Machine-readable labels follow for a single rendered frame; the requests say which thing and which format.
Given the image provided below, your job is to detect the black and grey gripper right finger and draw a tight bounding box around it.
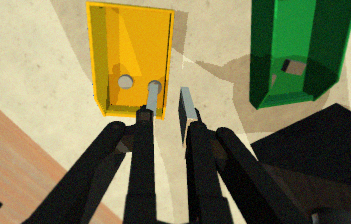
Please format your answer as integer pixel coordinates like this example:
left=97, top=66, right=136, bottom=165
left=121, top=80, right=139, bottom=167
left=178, top=87, right=311, bottom=224

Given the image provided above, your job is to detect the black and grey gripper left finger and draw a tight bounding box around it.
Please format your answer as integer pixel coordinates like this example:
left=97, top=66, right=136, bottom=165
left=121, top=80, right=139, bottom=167
left=21, top=84, right=158, bottom=224

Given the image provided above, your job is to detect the yellow bin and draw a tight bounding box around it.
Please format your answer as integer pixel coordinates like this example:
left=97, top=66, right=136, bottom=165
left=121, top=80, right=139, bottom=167
left=86, top=1, right=175, bottom=120

